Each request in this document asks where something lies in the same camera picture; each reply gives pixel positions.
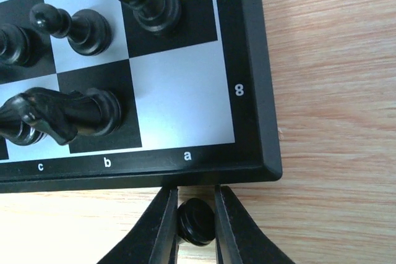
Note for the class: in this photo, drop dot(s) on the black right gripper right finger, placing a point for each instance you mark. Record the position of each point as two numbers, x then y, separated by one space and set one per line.
238 237

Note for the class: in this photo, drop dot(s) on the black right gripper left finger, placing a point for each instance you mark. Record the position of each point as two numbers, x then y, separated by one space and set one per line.
154 238

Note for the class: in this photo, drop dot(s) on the black grey chess board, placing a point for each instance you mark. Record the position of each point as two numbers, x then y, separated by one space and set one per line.
198 103

